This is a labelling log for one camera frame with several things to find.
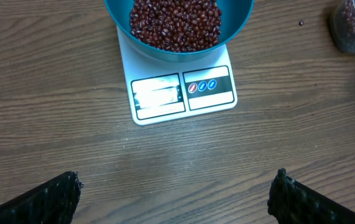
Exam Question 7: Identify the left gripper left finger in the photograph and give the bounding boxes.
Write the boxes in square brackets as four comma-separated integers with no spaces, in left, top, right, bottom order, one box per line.
[0,171,83,224]

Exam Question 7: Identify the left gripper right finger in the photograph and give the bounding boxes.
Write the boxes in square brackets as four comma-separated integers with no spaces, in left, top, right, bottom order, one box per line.
[267,168,355,224]

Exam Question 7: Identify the white kitchen scale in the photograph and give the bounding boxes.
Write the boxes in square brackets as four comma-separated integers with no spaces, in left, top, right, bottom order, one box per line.
[118,30,237,126]

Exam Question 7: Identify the blue bowl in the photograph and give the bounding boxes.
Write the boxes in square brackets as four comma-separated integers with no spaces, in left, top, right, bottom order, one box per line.
[105,0,254,62]

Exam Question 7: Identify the red beans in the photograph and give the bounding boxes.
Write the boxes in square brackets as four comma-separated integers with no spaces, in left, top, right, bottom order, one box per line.
[130,0,222,53]

